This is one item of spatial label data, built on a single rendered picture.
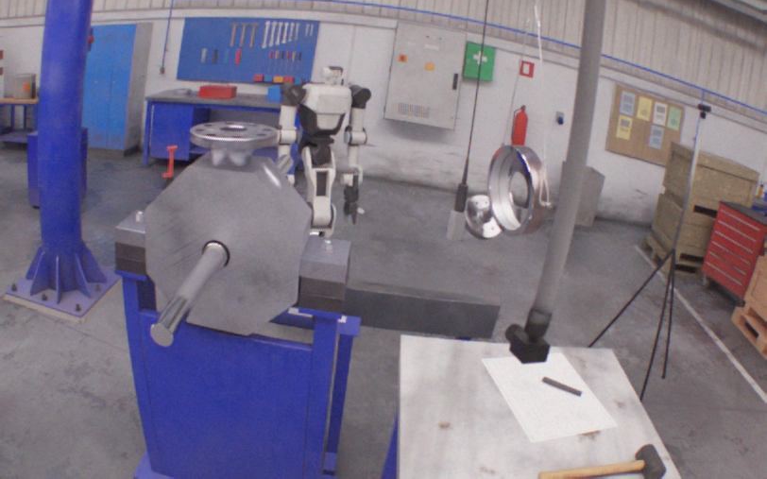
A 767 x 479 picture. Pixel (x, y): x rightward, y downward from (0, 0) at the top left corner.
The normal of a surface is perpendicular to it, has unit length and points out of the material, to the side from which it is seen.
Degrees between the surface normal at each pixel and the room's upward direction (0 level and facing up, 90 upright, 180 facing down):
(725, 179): 90
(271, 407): 90
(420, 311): 90
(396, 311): 90
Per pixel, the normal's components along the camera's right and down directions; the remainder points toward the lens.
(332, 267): -0.04, 0.33
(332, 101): 0.43, 0.36
